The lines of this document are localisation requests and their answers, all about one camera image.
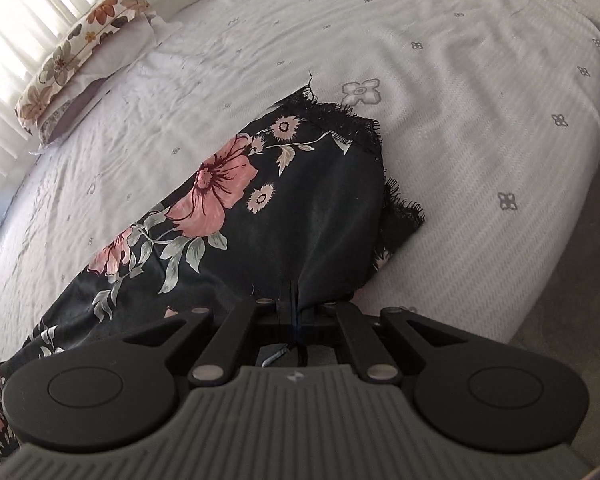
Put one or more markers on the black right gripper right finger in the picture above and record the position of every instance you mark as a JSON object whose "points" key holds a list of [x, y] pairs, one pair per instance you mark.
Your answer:
{"points": [[474, 391]]}

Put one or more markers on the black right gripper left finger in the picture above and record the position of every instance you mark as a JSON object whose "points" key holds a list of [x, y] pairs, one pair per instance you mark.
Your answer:
{"points": [[117, 390]]}

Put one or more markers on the black floral pants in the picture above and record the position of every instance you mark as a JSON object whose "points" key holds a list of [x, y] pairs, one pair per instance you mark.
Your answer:
{"points": [[297, 206]]}

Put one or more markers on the white patterned bed sheet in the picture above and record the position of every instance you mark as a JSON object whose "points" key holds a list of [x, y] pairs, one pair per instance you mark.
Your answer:
{"points": [[489, 114]]}

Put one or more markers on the white lower pillow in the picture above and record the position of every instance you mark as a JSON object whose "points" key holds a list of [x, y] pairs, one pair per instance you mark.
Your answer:
{"points": [[118, 51]]}

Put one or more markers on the floral top pillow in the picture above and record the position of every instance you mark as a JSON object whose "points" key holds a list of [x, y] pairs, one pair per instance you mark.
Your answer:
{"points": [[104, 19]]}

